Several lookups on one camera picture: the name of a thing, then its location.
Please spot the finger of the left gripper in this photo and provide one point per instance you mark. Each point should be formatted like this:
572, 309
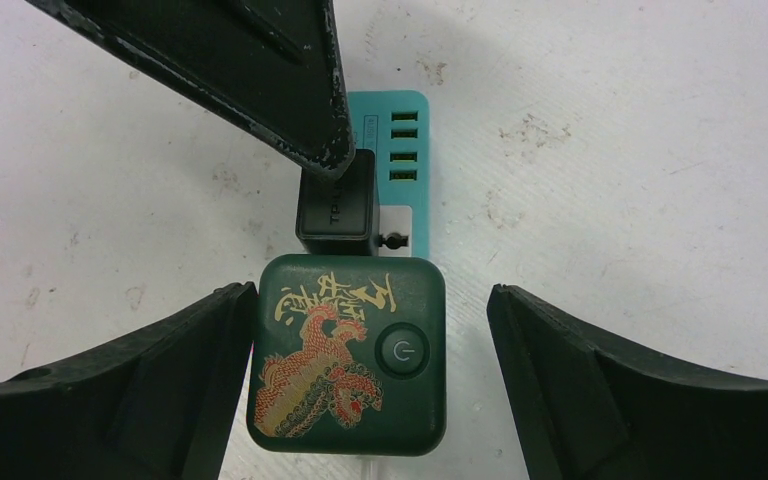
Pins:
271, 68

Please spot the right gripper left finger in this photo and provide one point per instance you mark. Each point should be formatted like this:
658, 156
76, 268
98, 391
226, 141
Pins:
157, 403

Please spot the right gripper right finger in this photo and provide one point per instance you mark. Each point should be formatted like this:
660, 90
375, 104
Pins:
589, 404

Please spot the teal power strip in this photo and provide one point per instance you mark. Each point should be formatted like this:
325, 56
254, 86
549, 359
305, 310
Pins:
395, 125

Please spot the black power adapter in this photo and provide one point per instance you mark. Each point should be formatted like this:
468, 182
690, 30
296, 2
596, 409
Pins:
341, 217

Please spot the green cube plug adapter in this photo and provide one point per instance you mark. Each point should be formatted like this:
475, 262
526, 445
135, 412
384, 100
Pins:
349, 356

